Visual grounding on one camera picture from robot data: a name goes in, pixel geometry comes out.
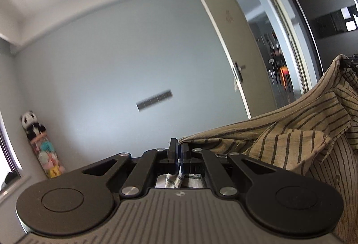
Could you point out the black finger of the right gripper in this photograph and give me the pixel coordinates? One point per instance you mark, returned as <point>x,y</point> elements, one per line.
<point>349,62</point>

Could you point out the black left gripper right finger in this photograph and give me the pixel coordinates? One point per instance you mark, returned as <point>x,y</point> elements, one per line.
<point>201,169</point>

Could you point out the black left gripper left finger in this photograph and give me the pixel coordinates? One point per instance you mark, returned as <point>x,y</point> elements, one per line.
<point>148,167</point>

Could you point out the beige striped button shirt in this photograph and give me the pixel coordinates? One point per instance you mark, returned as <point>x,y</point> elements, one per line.
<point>315,136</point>

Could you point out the beige room door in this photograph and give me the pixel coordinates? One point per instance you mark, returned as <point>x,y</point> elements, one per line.
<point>243,54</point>

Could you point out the plush toy column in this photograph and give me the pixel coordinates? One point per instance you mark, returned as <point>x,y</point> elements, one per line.
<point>42,147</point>

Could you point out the wall air vent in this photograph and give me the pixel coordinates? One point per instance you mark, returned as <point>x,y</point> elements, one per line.
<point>154,100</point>

